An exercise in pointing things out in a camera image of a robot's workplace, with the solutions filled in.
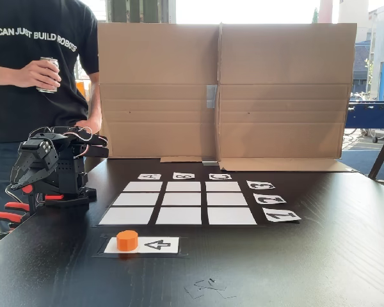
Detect silver drink can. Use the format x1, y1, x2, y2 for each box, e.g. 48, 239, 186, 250
35, 56, 60, 94

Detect round orange token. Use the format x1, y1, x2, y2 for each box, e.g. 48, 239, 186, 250
116, 230, 139, 252

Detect white nine-square grid sheet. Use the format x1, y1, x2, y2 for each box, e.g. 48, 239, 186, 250
97, 180, 260, 226

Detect person's left hand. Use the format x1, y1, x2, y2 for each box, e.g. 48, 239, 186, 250
74, 120, 100, 135

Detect person's right hand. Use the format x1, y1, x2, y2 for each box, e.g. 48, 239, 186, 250
17, 59, 62, 92

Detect black red bar clamp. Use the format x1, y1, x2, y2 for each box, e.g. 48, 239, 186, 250
0, 210, 25, 240
4, 182, 67, 216

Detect person in black shirt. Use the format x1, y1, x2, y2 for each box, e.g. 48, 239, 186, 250
0, 0, 102, 240

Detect brown cardboard panel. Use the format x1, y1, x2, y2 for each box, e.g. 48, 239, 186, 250
97, 22, 220, 164
217, 22, 358, 173

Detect white arrow paper sheet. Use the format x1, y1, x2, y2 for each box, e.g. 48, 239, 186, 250
103, 236, 180, 255

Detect clear tape scraps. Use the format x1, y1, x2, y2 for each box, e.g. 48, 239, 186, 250
184, 278, 237, 300

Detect paper sheet number 3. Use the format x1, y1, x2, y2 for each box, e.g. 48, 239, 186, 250
246, 180, 276, 190

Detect paper sheet number 2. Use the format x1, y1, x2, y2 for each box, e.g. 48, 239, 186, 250
253, 193, 287, 205

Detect paper sheet number 1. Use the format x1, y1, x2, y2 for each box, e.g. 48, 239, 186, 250
262, 207, 303, 223

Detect blue foosball table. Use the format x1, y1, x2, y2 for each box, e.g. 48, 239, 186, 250
344, 100, 384, 144

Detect red white servo cable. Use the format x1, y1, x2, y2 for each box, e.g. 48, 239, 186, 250
70, 125, 94, 160

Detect gray tape strip on cardboard wall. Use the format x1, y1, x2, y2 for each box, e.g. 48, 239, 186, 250
206, 84, 218, 109

